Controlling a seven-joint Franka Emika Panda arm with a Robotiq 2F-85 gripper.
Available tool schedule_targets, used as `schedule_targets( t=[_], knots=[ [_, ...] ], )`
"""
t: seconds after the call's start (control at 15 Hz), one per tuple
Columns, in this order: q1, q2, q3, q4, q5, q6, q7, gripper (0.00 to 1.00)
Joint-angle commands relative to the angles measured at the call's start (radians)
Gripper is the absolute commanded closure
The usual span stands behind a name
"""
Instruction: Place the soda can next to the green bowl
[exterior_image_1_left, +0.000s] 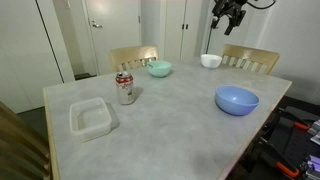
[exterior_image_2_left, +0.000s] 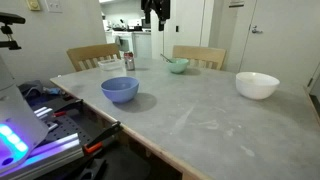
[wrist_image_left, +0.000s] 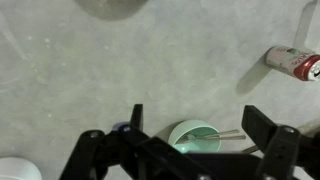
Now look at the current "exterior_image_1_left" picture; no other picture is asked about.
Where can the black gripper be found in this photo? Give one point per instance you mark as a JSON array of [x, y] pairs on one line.
[[230, 8]]

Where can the red soda can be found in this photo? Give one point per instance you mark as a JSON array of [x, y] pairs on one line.
[[124, 86]]

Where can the white bowl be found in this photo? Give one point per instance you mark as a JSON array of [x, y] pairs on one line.
[[210, 60]]

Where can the blue bowl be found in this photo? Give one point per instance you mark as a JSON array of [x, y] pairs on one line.
[[236, 100]]

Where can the green bowl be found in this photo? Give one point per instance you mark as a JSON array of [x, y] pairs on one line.
[[159, 68]]

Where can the white cabinet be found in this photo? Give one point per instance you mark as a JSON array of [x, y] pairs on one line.
[[182, 18]]

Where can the right wooden chair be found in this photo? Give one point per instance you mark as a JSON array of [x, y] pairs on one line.
[[257, 60]]

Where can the wooden chair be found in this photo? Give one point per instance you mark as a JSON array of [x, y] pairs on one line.
[[257, 60], [132, 57]]

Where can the left wooden chair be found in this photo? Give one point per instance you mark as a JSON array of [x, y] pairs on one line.
[[132, 57]]

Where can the white door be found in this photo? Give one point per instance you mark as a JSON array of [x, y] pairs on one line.
[[121, 28]]

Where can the black orange clamp tools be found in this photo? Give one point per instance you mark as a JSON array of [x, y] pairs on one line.
[[284, 149]]

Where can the clear plastic container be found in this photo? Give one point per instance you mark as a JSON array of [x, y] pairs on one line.
[[89, 119]]

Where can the wooden chair foreground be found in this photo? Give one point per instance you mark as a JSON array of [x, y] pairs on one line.
[[24, 152]]

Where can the silver door handle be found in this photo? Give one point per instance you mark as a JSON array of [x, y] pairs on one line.
[[95, 25]]

